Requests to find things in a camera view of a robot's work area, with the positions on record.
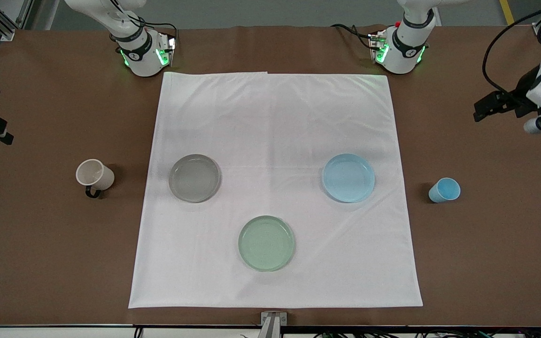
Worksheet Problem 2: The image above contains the blue cup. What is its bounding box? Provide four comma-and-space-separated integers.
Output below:
428, 177, 461, 204

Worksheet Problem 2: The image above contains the white mug with black handle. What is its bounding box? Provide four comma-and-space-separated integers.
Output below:
75, 159, 116, 199

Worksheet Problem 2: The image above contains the blue plate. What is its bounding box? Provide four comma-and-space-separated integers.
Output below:
322, 153, 376, 203

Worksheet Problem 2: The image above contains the gray plate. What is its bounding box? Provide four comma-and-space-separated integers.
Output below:
168, 154, 222, 204

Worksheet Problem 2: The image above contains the green plate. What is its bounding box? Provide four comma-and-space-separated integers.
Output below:
238, 215, 296, 272

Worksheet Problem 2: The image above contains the white cloth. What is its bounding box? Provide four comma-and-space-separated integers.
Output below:
128, 71, 424, 309

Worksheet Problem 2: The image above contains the black left arm base cable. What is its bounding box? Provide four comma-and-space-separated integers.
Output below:
330, 23, 375, 51

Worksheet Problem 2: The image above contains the black arm base cable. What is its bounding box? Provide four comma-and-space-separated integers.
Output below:
137, 14, 178, 52
330, 23, 375, 51

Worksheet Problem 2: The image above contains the black right arm base cable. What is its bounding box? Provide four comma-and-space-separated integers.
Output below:
137, 14, 178, 52

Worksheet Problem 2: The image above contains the metal table edge bracket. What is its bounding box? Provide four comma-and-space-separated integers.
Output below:
260, 311, 287, 338

